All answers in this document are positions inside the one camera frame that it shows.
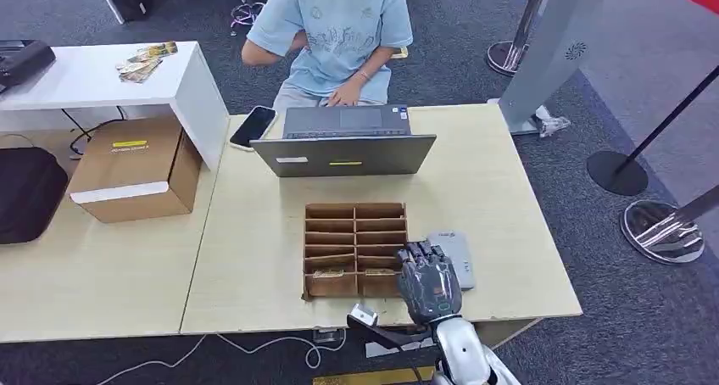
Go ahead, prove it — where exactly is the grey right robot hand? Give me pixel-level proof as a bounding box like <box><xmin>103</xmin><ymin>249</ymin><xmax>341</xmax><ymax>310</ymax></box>
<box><xmin>396</xmin><ymin>240</ymin><xmax>465</xmax><ymax>326</ymax></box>

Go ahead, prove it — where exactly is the person's left hand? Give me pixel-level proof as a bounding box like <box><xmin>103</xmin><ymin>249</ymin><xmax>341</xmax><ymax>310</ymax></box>
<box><xmin>327</xmin><ymin>74</ymin><xmax>367</xmax><ymax>108</ymax></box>

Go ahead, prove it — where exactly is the grey card reader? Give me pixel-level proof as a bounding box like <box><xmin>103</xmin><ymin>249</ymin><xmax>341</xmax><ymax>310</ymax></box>
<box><xmin>426</xmin><ymin>231</ymin><xmax>477</xmax><ymax>292</ymax></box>

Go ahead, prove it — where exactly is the grey laptop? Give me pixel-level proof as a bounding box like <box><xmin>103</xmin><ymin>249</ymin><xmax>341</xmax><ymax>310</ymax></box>
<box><xmin>249</xmin><ymin>103</ymin><xmax>438</xmax><ymax>179</ymax></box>

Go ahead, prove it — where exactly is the person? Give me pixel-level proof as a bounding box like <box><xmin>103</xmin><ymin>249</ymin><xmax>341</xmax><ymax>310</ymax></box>
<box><xmin>241</xmin><ymin>0</ymin><xmax>415</xmax><ymax>110</ymax></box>

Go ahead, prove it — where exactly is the white paper sheet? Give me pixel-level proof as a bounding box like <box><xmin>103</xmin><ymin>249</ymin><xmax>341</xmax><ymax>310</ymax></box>
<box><xmin>365</xmin><ymin>337</ymin><xmax>437</xmax><ymax>360</ymax></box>

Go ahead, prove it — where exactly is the black smartphone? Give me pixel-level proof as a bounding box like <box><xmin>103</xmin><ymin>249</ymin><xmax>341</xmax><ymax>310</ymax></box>
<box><xmin>229</xmin><ymin>105</ymin><xmax>279</xmax><ymax>152</ymax></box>

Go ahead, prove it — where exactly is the wooden card box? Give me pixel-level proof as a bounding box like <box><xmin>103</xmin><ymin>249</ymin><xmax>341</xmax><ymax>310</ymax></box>
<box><xmin>302</xmin><ymin>202</ymin><xmax>410</xmax><ymax>303</ymax></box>

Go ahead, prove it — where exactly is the grey power adapter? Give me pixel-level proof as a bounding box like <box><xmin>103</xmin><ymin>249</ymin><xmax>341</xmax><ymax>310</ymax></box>
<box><xmin>312</xmin><ymin>326</ymin><xmax>346</xmax><ymax>346</ymax></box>

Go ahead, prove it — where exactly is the chrome stanchion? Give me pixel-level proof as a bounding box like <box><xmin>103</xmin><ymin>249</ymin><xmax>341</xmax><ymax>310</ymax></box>
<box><xmin>618</xmin><ymin>184</ymin><xmax>719</xmax><ymax>266</ymax></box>
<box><xmin>485</xmin><ymin>0</ymin><xmax>555</xmax><ymax>78</ymax></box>

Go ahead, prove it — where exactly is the clear plastic wrap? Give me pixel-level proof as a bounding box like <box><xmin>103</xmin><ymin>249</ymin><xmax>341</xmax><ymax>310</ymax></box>
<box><xmin>532</xmin><ymin>105</ymin><xmax>573</xmax><ymax>140</ymax></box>

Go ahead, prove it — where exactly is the grey kiosk stand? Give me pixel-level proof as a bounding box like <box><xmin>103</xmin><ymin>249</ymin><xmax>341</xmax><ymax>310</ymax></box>
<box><xmin>498</xmin><ymin>0</ymin><xmax>608</xmax><ymax>137</ymax></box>

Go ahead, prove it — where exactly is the black stanchion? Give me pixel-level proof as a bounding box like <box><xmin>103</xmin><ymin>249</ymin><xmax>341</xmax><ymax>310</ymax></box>
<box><xmin>586</xmin><ymin>64</ymin><xmax>719</xmax><ymax>198</ymax></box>

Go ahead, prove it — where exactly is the brown cardboard box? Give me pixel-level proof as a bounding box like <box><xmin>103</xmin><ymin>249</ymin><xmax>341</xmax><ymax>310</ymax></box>
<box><xmin>67</xmin><ymin>115</ymin><xmax>204</xmax><ymax>225</ymax></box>

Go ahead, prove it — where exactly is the white side table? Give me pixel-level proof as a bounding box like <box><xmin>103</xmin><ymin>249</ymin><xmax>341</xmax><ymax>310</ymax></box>
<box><xmin>0</xmin><ymin>41</ymin><xmax>231</xmax><ymax>173</ymax></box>

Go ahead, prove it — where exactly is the black bag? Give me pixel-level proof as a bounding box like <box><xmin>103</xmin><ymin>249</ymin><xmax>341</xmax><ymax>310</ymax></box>
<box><xmin>0</xmin><ymin>146</ymin><xmax>70</xmax><ymax>247</ymax></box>

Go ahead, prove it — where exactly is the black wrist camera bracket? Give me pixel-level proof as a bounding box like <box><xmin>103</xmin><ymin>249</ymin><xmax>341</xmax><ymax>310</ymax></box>
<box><xmin>348</xmin><ymin>315</ymin><xmax>438</xmax><ymax>352</ymax></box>

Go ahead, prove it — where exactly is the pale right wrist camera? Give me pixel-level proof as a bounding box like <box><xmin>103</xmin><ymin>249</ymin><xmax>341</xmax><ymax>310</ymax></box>
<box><xmin>347</xmin><ymin>303</ymin><xmax>380</xmax><ymax>328</ymax></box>

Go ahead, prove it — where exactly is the purple cable bundle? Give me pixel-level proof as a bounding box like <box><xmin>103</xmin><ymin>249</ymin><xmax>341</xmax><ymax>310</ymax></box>
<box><xmin>228</xmin><ymin>1</ymin><xmax>267</xmax><ymax>37</ymax></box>

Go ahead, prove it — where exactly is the white floor cable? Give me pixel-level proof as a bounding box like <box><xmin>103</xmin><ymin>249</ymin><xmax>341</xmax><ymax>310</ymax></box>
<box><xmin>94</xmin><ymin>330</ymin><xmax>348</xmax><ymax>385</ymax></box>

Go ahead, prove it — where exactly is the black cable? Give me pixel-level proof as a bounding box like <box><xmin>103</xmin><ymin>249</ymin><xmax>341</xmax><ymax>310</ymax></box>
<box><xmin>60</xmin><ymin>106</ymin><xmax>128</xmax><ymax>159</ymax></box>

